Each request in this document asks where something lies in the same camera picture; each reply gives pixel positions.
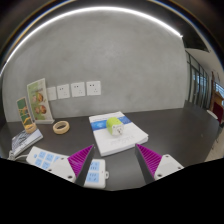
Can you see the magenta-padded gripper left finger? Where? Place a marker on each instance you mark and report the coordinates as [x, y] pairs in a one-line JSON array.
[[63, 166]]

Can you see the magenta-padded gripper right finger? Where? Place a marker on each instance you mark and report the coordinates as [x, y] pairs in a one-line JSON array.
[[166, 165]]

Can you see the green and white charger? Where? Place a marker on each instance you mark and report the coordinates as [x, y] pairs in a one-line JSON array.
[[111, 125]]

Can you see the white power strip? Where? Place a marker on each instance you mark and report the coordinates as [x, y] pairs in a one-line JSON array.
[[40, 156]]

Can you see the beige tape roll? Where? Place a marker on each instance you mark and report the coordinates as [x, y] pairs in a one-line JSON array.
[[55, 128]]

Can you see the grey printed magazine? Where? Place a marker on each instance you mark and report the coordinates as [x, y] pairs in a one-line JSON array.
[[25, 140]]

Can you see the white book with blue band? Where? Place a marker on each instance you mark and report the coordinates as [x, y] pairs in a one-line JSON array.
[[123, 141]]

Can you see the small wooden-base menu stand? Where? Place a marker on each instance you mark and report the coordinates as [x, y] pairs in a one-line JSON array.
[[23, 111]]

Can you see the large acrylic menu stand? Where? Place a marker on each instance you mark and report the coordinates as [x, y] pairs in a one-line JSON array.
[[38, 100]]

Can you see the black-framed glass doors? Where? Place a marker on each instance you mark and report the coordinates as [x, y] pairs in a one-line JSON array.
[[200, 86]]

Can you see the curved ceiling light strip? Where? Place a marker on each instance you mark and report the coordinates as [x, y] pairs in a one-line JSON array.
[[100, 8]]

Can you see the blank white wall plate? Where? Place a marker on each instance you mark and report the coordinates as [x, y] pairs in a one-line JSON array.
[[51, 93]]

